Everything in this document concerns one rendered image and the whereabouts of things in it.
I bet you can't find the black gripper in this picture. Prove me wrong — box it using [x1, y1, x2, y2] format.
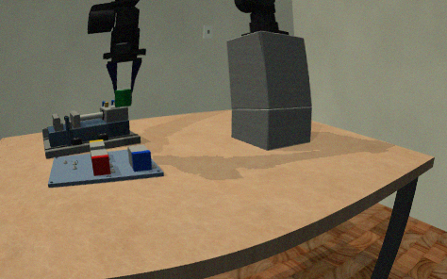
[103, 49, 146, 94]

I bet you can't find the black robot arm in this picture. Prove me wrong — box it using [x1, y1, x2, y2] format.
[88, 0, 289, 55]

